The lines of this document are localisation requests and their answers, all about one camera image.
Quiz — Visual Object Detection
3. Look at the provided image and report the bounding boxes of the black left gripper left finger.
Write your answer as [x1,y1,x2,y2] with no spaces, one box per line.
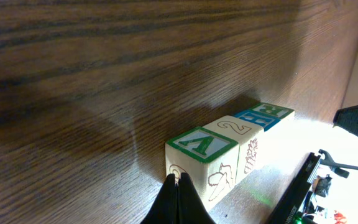
[141,174,177,224]

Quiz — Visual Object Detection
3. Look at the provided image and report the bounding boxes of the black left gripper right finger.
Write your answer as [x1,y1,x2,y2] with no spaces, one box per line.
[178,172,215,224]

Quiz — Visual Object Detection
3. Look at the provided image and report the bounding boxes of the red edged block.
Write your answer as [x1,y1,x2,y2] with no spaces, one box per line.
[250,103,295,120]

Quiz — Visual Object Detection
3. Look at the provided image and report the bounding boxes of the pineapple 2 block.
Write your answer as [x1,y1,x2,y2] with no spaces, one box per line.
[203,116,264,184]

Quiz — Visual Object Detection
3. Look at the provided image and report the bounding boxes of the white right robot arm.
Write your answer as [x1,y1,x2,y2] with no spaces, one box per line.
[267,105,358,224]

